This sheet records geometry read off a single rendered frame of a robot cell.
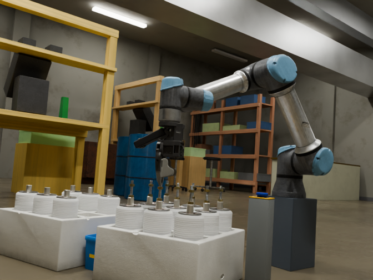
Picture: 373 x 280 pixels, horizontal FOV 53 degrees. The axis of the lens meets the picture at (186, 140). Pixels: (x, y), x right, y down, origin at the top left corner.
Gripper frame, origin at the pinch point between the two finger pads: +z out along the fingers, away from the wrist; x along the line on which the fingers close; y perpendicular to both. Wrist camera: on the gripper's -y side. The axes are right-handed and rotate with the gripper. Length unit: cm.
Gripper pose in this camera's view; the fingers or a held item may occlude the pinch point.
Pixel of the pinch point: (159, 181)
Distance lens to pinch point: 126.6
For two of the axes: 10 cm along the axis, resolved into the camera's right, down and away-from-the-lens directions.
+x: 2.0, 0.9, 9.8
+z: -0.7, 9.9, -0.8
